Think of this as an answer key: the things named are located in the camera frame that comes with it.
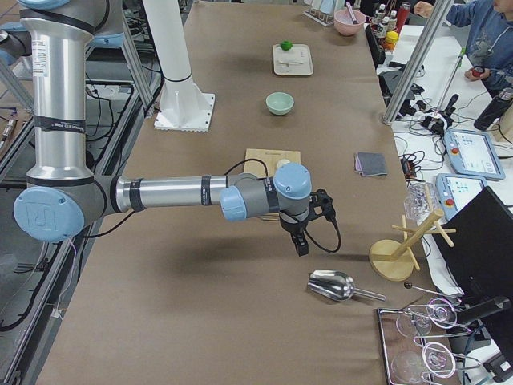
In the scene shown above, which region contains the wooden mug tree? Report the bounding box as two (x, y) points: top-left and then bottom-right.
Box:
(369, 209), (457, 282)

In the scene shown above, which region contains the pink bowl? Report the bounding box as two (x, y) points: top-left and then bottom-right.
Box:
(334, 9), (366, 36)

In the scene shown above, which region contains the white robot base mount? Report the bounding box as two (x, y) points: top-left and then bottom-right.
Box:
(143, 1), (216, 132)

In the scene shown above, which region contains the black monitor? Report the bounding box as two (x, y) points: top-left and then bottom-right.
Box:
(434, 187), (512, 300)

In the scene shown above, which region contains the wire glass rack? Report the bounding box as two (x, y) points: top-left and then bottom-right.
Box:
(376, 297), (503, 384)

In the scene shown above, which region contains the metal scoop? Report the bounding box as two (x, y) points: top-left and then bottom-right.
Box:
(307, 269), (386, 302)

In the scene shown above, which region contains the near teach pendant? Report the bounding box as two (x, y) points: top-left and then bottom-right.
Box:
(435, 173), (487, 220)

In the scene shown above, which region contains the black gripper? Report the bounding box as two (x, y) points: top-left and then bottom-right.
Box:
(279, 201), (321, 256)

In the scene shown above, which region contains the white steamed bun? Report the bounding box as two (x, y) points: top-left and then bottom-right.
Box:
(277, 159), (290, 168)

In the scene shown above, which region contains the teach pendant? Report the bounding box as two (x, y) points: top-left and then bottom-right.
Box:
(443, 128), (506, 180)
(435, 173), (487, 220)

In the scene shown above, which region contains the grey folded cloth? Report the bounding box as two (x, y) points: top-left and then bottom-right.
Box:
(354, 152), (388, 177)

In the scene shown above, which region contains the black water bottle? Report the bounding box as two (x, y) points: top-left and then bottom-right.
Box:
(474, 87), (512, 131)

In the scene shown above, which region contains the cream rabbit tray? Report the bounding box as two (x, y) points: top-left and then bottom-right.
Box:
(273, 44), (314, 76)

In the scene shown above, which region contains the far teach pendant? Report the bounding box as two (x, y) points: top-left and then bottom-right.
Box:
(443, 128), (506, 180)

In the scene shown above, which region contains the aluminium frame post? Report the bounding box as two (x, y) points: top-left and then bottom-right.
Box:
(382, 0), (454, 126)

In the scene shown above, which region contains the green lime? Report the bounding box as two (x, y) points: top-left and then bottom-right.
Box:
(280, 40), (293, 51)

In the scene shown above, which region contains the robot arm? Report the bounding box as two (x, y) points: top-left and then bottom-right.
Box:
(14, 1), (321, 256)

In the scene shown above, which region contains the mint green bowl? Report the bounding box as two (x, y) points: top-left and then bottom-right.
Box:
(265, 91), (294, 116)

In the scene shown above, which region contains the bamboo cutting board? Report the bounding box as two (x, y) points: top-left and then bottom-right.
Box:
(243, 148), (301, 178)

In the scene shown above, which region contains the person in blue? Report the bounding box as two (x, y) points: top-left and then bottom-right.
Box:
(413, 0), (513, 97)

